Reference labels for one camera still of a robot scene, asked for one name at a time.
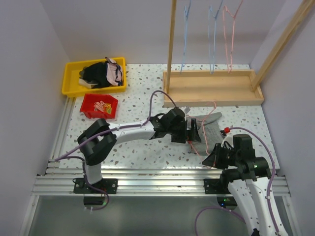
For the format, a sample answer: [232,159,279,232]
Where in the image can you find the left blue hanger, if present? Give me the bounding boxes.
[180,0,192,72]

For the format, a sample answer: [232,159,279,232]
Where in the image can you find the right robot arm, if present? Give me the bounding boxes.
[202,133,288,236]

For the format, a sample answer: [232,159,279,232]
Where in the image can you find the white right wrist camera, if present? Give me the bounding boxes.
[221,127,233,148]

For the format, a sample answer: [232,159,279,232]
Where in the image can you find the red plastic bin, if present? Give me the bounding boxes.
[80,94,118,119]

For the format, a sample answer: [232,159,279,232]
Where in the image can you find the grey knitted garment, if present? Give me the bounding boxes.
[187,112,223,156]

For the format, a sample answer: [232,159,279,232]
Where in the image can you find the yellow plastic tray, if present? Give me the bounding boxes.
[62,57,127,98]

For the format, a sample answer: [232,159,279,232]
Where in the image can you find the pink underwear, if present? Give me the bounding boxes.
[105,58,123,87]

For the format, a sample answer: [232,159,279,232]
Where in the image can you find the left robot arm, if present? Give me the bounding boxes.
[77,107,201,193]

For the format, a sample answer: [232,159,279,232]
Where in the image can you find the wooden hanger rack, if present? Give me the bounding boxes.
[163,0,315,107]

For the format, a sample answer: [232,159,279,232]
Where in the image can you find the clips in red bin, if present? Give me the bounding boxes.
[94,101,112,114]

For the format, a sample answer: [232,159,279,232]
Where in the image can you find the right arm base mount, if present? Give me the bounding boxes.
[203,178,230,194]

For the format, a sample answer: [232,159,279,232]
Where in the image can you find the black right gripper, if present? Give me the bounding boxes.
[202,143,240,169]

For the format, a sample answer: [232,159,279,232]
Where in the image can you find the right blue hanger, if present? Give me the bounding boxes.
[208,0,223,74]

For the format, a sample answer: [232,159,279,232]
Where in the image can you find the pink wire hanger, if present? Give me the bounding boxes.
[222,0,243,73]

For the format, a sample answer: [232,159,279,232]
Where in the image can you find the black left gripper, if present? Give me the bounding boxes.
[167,118,201,144]

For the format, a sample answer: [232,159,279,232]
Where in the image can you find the black garment pile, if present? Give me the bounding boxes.
[78,62,111,89]

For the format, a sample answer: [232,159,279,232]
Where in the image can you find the aluminium mounting rail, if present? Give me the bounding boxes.
[24,168,291,197]

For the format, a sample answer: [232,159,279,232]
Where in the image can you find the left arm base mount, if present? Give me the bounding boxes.
[72,178,118,194]

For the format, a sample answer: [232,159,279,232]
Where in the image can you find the blue hanger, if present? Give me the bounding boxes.
[208,0,223,74]
[180,0,192,72]

